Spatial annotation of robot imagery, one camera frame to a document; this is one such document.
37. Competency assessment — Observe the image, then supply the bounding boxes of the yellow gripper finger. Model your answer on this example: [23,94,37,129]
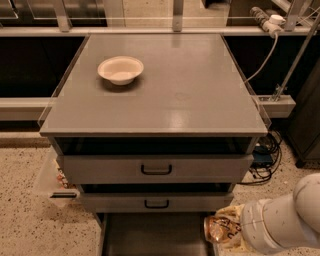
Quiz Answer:
[221,239,250,252]
[216,204,244,218]

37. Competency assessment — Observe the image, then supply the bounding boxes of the white power cable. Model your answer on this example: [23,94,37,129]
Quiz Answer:
[243,31,280,84]

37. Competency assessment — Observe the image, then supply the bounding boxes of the diagonal metal rod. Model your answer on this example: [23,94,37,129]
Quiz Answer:
[270,13,320,102]

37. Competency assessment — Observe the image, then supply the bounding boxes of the middle grey drawer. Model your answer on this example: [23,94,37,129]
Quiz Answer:
[80,192,233,213]

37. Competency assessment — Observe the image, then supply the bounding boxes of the bottom grey open drawer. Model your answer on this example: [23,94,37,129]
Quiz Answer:
[97,213,218,256]

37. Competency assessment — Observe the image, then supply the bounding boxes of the dark cabinet at right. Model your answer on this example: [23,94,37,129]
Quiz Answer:
[287,59,320,168]

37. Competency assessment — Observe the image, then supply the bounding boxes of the grey drawer cabinet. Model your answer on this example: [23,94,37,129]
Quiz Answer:
[38,32,269,256]

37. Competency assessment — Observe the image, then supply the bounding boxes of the clear plastic side bin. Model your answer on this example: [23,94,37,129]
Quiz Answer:
[33,148,80,207]

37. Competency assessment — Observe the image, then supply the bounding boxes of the white power strip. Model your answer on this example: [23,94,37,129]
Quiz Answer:
[250,7,286,38]

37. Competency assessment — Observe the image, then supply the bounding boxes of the top grey drawer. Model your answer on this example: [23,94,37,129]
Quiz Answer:
[57,155,253,184]

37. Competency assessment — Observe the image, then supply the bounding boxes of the black floor cables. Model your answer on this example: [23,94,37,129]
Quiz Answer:
[238,129,284,186]

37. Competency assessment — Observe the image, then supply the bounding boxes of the white paper bowl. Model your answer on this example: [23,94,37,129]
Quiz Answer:
[97,56,144,86]

